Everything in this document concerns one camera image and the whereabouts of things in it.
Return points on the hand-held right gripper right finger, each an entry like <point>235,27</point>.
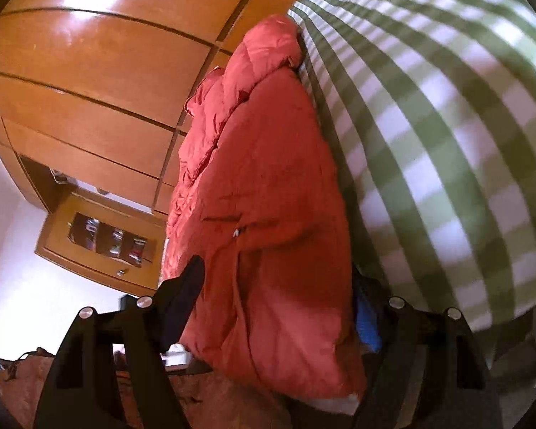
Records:
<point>368,321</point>

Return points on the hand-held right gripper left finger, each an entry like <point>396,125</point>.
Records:
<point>183,308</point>

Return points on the orange puffer jacket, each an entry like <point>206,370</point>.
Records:
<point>259,187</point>

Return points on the wooden shelf cabinet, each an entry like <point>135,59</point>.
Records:
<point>58,241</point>

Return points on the green checked bed sheet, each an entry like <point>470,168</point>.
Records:
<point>429,143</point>

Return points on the wooden wardrobe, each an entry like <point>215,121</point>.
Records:
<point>94,76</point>

